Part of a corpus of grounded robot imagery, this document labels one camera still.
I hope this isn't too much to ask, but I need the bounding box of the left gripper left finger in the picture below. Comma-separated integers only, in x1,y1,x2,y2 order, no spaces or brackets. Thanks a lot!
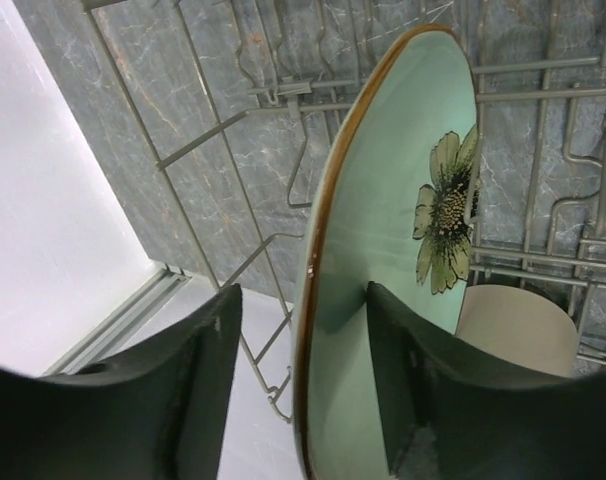
0,284,242,479

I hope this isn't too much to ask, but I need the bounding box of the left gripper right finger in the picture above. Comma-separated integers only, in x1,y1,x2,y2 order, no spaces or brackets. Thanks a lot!
366,282,606,479

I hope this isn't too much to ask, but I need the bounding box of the beige cup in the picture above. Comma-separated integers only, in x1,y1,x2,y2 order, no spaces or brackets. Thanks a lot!
456,285,579,378

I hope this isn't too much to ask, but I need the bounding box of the aluminium frame rail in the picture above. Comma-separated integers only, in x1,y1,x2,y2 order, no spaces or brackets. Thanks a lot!
44,265,190,376

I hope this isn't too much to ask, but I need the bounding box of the grey wire dish rack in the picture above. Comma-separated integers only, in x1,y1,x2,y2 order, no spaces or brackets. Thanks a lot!
70,1,606,420

